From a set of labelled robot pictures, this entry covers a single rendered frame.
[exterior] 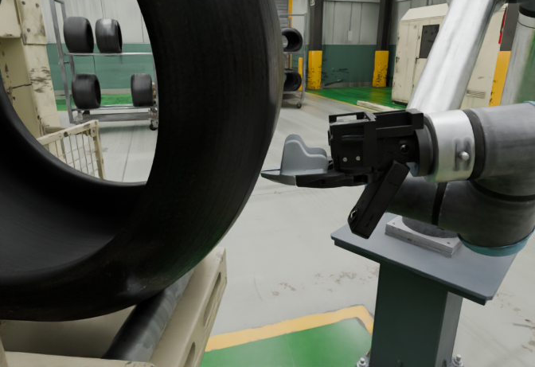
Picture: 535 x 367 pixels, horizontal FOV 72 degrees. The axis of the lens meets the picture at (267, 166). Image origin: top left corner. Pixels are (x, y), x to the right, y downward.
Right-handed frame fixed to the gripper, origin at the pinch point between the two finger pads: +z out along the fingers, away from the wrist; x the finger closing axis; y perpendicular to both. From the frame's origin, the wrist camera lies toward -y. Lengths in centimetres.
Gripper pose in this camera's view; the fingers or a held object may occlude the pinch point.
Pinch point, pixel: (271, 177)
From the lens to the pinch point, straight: 50.5
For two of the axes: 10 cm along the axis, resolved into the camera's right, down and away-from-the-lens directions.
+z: -9.9, 0.9, 1.3
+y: -1.3, -9.5, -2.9
